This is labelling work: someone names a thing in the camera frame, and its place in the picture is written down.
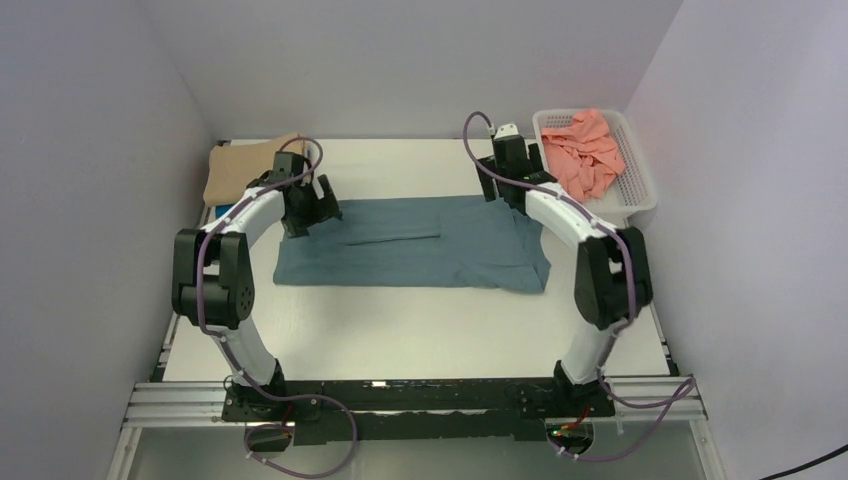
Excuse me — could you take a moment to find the teal blue t shirt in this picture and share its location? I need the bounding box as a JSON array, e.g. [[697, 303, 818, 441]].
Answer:
[[273, 196, 551, 294]]

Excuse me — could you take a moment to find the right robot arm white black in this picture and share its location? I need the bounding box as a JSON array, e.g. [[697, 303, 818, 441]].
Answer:
[[475, 133, 653, 396]]

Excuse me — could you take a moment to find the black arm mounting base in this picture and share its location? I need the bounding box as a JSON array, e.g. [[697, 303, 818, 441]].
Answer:
[[221, 377, 616, 446]]

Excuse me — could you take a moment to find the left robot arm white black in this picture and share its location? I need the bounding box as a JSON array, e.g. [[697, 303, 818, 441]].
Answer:
[[171, 151, 342, 400]]

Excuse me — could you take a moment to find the folded beige t shirt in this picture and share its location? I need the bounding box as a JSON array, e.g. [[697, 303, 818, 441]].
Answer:
[[203, 133, 308, 207]]

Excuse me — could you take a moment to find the salmon pink t shirt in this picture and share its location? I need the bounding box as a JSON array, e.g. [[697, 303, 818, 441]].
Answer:
[[541, 109, 626, 204]]

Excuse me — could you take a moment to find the white plastic basket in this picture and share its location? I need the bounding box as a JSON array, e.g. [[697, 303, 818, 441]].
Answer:
[[533, 108, 658, 217]]

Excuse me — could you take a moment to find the folded blue t shirt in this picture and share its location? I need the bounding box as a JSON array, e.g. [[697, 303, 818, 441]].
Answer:
[[213, 148, 313, 219]]

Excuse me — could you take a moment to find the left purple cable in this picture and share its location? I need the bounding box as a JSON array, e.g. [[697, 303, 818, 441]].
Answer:
[[195, 136, 359, 480]]

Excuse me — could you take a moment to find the purple cable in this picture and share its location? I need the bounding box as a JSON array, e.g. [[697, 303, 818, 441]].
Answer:
[[195, 136, 359, 480], [460, 111, 698, 465]]

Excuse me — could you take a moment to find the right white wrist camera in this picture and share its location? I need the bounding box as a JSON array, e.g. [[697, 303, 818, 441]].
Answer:
[[492, 123, 521, 141]]

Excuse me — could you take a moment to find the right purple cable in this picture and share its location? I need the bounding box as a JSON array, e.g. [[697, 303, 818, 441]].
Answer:
[[460, 111, 698, 465]]

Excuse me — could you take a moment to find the aluminium frame rail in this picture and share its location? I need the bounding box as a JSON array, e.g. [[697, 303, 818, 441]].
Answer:
[[124, 377, 709, 428]]

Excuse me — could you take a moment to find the black cable at corner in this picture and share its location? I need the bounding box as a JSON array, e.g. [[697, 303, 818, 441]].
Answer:
[[759, 442, 848, 480]]

